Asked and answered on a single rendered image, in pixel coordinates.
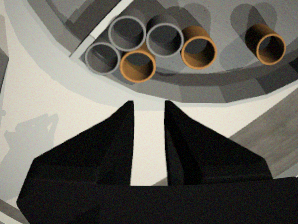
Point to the bronze bushing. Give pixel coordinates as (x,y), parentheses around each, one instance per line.
(135,73)
(202,59)
(273,52)

